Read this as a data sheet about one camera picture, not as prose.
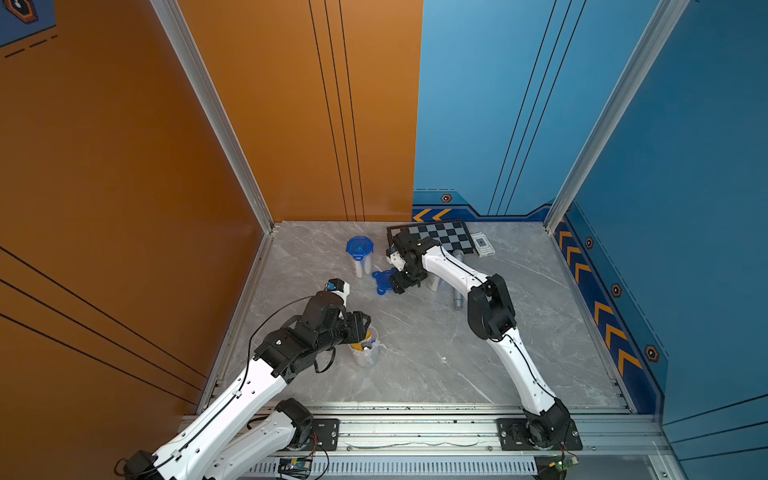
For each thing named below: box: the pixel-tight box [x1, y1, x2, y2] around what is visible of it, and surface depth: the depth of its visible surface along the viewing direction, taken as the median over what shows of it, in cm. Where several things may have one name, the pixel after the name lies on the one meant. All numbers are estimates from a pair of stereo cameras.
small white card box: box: [470, 232, 496, 258], surface depth 114 cm
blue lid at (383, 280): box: [371, 267, 398, 296], surface depth 104 cm
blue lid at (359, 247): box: [346, 236, 375, 261], surface depth 98 cm
